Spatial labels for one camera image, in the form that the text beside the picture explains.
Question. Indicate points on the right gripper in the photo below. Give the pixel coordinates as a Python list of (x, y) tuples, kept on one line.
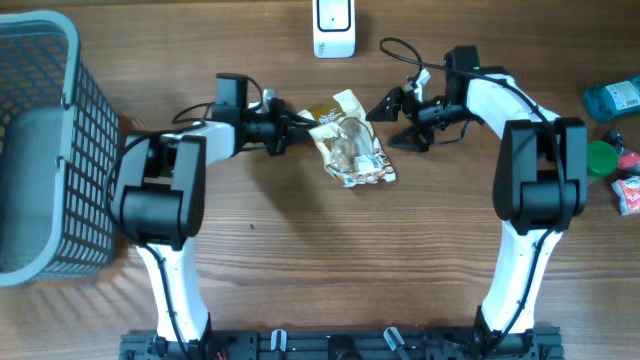
[(421, 136)]

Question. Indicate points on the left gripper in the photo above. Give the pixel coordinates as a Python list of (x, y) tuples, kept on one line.
[(288, 128)]

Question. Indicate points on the brown white snack pouch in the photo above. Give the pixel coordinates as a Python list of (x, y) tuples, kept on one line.
[(351, 151)]

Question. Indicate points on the blue mouthwash bottle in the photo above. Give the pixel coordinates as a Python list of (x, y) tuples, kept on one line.
[(605, 103)]

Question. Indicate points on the green lid jar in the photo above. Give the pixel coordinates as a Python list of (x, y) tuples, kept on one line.
[(602, 159)]

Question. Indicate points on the black red snack packet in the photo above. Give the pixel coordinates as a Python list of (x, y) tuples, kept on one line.
[(628, 160)]

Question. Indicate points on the small red white carton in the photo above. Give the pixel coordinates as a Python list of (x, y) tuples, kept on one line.
[(628, 191)]

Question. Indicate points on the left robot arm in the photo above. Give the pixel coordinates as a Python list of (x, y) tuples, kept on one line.
[(159, 183)]

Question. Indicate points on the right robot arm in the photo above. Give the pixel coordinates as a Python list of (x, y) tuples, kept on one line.
[(540, 181)]

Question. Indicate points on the white barcode scanner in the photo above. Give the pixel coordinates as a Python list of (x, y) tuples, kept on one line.
[(334, 28)]

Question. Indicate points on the grey plastic mesh basket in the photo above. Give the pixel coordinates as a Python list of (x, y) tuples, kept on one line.
[(59, 138)]

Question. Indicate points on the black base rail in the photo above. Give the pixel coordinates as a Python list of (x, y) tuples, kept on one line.
[(458, 342)]

